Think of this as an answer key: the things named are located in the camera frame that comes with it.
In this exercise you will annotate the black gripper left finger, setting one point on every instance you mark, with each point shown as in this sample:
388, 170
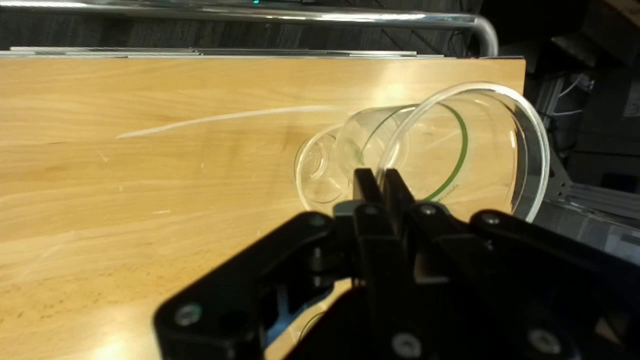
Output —
370, 267

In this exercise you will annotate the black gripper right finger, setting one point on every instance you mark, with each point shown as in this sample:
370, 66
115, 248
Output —
467, 281

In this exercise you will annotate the clear plastic cup green line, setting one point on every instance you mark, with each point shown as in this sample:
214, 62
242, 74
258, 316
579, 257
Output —
480, 121

